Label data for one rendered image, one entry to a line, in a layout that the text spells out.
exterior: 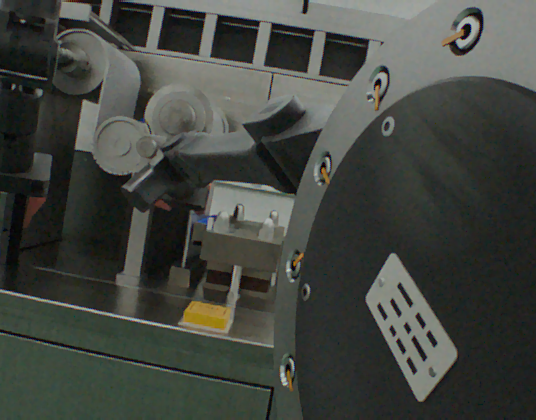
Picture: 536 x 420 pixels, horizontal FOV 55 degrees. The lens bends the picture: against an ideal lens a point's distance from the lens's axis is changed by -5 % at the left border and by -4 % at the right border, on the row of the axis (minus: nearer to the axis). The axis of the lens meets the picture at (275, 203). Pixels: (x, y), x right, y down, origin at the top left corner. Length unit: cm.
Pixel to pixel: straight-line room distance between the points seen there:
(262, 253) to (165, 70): 65
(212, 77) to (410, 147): 134
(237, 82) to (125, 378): 85
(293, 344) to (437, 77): 12
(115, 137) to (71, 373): 50
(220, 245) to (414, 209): 95
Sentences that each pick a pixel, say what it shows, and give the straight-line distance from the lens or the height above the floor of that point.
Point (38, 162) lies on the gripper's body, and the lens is 75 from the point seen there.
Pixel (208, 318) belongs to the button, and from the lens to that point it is 89.
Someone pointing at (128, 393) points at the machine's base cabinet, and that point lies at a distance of 97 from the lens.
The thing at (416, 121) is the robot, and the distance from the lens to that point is 16.
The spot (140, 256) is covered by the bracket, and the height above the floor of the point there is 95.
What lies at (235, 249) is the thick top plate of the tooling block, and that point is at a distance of 109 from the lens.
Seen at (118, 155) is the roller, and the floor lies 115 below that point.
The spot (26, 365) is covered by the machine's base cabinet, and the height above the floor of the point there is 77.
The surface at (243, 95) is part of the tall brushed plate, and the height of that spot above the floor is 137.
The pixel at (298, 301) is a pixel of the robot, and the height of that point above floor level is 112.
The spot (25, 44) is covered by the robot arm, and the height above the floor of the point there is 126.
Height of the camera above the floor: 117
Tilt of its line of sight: 3 degrees down
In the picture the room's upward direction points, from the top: 10 degrees clockwise
